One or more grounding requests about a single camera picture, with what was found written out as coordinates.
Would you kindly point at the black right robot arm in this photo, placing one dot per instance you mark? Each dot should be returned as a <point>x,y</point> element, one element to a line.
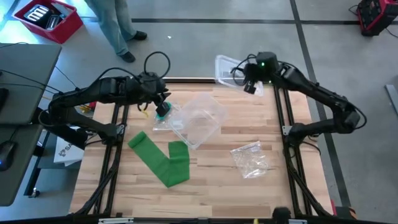
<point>320,93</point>

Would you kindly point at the black computer mouse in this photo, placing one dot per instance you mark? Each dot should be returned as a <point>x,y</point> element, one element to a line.
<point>7,155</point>

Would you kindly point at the red plastic crate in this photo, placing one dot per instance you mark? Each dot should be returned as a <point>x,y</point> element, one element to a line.
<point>65,31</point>

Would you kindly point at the grey sheet in crate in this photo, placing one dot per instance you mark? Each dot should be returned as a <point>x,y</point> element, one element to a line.
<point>63,8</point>

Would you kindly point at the grey desk top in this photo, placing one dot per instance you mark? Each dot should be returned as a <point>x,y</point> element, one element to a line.
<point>31,62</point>
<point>21,174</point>

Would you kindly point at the red and black equipment case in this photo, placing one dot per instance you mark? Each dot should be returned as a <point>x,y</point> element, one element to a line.
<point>376,15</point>

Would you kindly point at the white printed sheet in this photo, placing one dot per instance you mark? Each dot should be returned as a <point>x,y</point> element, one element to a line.
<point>66,154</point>

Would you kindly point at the dark desk leg with caster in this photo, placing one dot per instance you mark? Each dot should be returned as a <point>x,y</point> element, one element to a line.
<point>32,174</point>

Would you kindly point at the black and silver device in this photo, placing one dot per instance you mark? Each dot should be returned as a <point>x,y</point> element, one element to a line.
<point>54,22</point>

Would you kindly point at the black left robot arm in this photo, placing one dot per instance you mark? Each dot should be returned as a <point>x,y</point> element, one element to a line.
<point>93,90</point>

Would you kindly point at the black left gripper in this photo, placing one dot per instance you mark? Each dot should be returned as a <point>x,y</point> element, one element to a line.
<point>163,107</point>

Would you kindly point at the dark green elastic bandage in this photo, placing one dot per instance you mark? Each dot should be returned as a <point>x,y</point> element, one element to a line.
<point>161,165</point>

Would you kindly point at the black aluminium table frame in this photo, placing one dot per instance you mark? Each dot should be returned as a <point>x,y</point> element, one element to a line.
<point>186,81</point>

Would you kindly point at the black desk support beam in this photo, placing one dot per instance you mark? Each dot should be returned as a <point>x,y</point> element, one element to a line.
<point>73,141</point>

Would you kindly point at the black round object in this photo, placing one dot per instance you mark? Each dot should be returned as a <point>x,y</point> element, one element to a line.
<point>281,214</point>

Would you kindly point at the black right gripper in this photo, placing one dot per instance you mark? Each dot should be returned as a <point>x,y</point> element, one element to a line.
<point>252,77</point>

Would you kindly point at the black device with white stripes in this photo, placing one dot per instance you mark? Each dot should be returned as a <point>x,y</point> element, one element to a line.
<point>37,14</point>

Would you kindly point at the black device on desk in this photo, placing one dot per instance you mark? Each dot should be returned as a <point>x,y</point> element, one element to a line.
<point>3,98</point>

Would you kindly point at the teal green elastic bandage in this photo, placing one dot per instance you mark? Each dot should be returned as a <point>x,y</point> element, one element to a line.
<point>163,117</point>

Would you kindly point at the clear plastic zip bag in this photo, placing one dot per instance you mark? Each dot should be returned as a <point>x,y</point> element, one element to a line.
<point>161,125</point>
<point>250,160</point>

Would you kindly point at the grey metal bar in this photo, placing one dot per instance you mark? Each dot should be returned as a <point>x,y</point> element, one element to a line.
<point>392,99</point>

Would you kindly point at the red clamp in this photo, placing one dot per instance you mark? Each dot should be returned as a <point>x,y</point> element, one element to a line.
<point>92,105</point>

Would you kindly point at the person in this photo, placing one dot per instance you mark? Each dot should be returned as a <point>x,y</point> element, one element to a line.
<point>115,28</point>

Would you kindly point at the white metal bracket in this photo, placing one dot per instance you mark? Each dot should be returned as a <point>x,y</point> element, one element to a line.
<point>297,221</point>
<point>116,220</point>

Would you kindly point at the clear plastic storage box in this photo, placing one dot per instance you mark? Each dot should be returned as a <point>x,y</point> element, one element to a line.
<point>202,118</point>

